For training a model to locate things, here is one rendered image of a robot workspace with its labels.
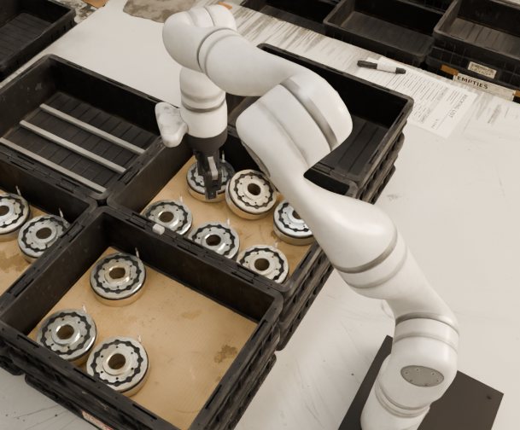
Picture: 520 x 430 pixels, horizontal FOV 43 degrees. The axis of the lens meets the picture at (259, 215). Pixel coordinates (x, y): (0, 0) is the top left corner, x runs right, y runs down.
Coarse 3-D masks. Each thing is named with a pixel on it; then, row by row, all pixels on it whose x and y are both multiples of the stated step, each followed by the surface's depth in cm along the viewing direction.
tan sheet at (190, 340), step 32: (160, 288) 124; (96, 320) 120; (128, 320) 120; (160, 320) 120; (192, 320) 120; (224, 320) 120; (160, 352) 116; (192, 352) 116; (224, 352) 116; (160, 384) 112; (192, 384) 112; (160, 416) 108; (192, 416) 108
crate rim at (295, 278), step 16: (160, 144) 135; (144, 160) 132; (336, 176) 130; (352, 192) 127; (128, 208) 124; (160, 224) 121; (176, 240) 119; (208, 256) 117; (224, 256) 117; (304, 256) 117; (256, 272) 115; (304, 272) 116; (288, 288) 113
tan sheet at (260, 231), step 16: (192, 160) 146; (176, 176) 143; (160, 192) 140; (176, 192) 140; (144, 208) 137; (192, 208) 137; (208, 208) 137; (224, 208) 137; (272, 208) 137; (240, 224) 134; (256, 224) 135; (272, 224) 135; (240, 240) 132; (256, 240) 132; (272, 240) 132; (288, 256) 130
